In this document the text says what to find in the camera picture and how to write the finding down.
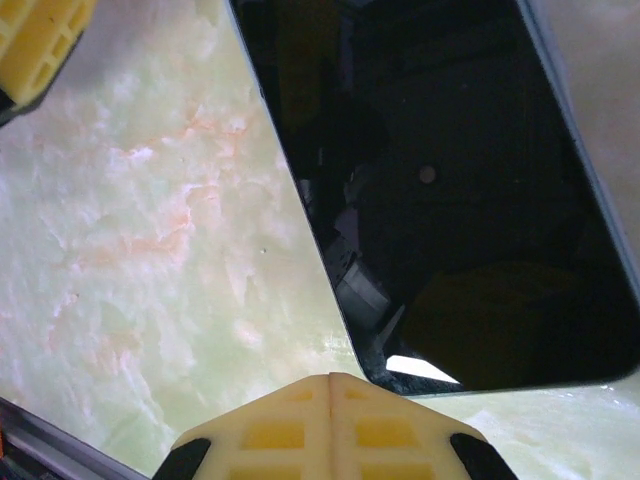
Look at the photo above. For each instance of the long aluminium base rail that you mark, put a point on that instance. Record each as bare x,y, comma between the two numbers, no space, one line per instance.
50,445

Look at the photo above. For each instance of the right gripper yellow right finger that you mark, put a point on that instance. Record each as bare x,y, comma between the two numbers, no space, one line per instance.
390,410

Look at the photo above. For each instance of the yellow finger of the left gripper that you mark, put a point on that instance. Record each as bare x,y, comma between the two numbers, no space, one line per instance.
35,45

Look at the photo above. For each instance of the light blue phone case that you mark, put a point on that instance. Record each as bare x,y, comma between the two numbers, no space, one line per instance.
581,145

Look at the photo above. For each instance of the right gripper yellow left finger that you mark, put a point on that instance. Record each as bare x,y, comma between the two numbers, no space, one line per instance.
280,410

